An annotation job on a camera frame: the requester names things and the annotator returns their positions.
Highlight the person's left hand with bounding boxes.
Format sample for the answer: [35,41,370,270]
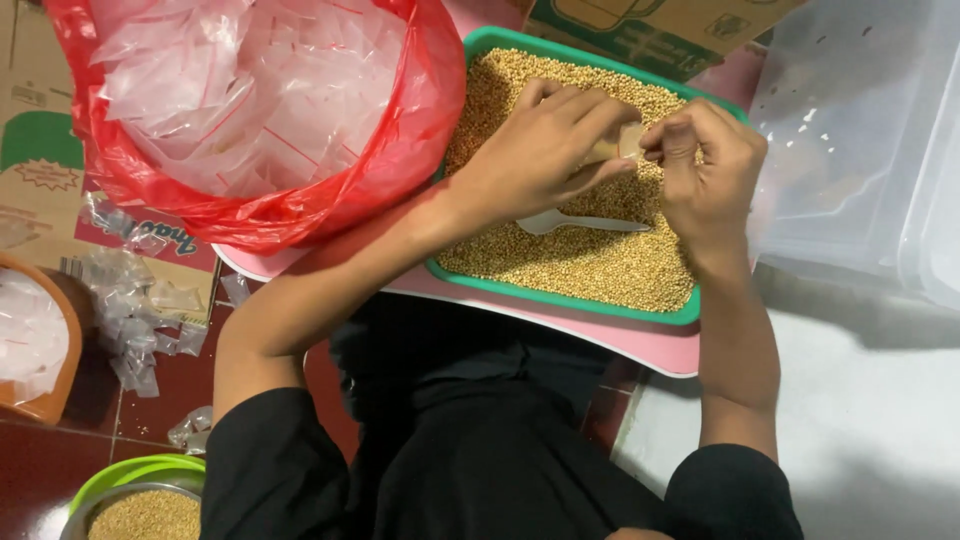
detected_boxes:
[447,78,644,228]

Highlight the person's right hand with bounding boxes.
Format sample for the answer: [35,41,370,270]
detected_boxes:
[639,96,770,254]

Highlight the small clear seed packet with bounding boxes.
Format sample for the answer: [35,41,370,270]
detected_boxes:
[583,122,647,165]

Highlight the white plastic spoon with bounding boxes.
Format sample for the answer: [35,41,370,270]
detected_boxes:
[515,208,652,237]

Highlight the heap of coriander seeds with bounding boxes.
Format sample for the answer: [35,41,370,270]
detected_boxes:
[436,48,706,314]

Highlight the green plastic tray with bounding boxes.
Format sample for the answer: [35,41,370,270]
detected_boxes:
[424,25,751,327]

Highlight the clear plastic storage container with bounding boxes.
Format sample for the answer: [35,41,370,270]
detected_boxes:
[745,0,960,313]

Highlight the red plastic bag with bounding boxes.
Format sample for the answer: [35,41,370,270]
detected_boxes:
[42,0,468,256]

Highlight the brown green-printed cardboard box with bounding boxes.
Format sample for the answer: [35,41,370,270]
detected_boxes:
[521,0,808,84]

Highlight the pink low table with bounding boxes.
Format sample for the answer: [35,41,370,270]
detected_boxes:
[212,0,770,379]

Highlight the heap of clear zip packets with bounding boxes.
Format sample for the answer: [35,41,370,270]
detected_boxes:
[88,0,410,200]

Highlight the person's black clothing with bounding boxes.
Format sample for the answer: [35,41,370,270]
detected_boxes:
[199,291,805,540]

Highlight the scattered clear plastic wrappers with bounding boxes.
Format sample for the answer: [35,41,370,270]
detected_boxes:
[78,190,253,399]

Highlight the crumpled clear plastic wrapper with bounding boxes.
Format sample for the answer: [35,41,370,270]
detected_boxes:
[166,405,214,457]

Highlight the flattened printed cardboard sheet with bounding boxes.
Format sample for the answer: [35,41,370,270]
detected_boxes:
[0,0,223,328]

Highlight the orange plastic basin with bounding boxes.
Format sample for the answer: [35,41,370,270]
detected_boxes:
[0,251,84,427]

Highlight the green plastic bowl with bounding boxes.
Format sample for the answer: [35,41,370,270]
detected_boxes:
[68,453,207,519]

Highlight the seeds in metal bowl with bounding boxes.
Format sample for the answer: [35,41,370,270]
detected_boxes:
[87,489,203,540]

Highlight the pile of packets in basin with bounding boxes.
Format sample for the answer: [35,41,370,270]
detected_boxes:
[0,267,71,407]

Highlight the metal bowl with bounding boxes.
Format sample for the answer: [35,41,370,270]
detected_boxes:
[59,481,203,540]

